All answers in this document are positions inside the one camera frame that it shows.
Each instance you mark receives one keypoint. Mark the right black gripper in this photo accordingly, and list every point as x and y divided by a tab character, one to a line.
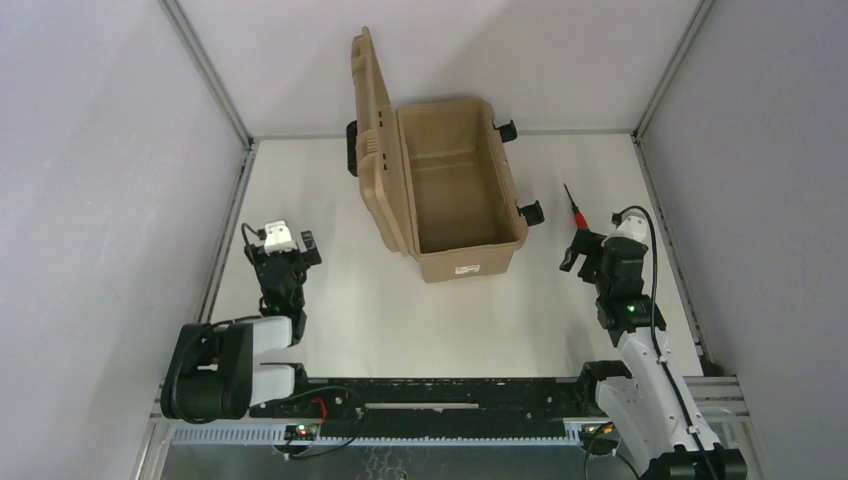
594	253

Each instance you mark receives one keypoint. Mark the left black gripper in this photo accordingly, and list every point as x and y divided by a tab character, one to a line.
281	259

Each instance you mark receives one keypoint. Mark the red handled screwdriver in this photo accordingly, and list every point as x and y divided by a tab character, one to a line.
579	218

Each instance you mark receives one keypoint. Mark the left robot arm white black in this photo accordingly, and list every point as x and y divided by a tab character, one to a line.
214	373

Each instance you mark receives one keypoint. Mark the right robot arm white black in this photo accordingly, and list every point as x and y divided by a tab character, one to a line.
644	394

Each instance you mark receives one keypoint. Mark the black bin latch lower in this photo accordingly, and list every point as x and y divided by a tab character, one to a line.
532	214

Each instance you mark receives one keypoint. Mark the black bin latch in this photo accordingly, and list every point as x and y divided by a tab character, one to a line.
507	132
532	214

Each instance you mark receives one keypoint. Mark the tan bin lid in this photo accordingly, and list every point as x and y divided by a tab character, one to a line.
379	159

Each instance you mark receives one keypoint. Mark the tan plastic storage bin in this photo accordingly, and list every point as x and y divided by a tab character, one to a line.
464	213

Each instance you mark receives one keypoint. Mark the black bin latch upper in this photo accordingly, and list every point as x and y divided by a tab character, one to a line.
507	132

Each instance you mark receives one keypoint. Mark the small circuit board with leds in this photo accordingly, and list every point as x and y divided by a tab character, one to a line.
301	432

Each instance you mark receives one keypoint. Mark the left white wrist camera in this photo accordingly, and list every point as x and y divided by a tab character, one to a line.
278	238

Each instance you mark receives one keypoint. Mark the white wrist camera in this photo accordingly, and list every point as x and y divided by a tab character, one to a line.
632	227
278	238

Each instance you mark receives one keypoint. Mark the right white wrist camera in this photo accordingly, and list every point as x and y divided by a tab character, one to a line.
632	227

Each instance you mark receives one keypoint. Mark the black bin handle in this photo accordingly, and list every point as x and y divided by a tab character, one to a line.
351	132

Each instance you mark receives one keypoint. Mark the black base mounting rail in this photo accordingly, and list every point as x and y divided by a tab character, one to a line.
439	408

